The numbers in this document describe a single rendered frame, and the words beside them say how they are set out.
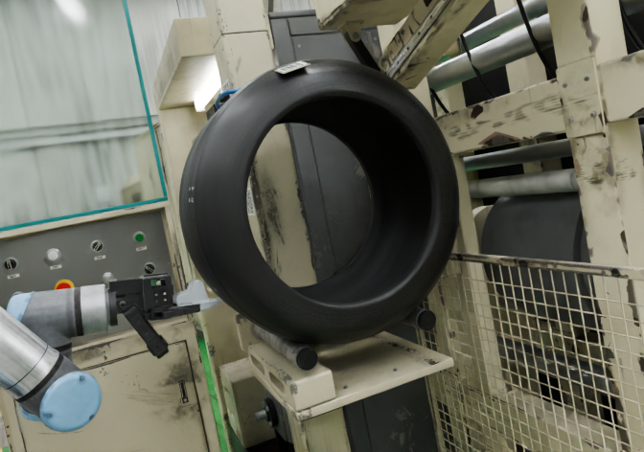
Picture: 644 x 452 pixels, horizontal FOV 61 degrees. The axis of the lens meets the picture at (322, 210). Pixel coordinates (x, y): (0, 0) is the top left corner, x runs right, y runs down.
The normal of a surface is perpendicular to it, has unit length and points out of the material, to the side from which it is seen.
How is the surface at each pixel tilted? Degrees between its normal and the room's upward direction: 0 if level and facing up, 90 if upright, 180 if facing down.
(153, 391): 90
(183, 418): 90
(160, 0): 90
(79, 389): 95
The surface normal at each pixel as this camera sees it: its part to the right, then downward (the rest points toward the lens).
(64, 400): 0.67, 0.00
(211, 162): -0.43, -0.18
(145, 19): 0.51, -0.05
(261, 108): 0.23, -0.15
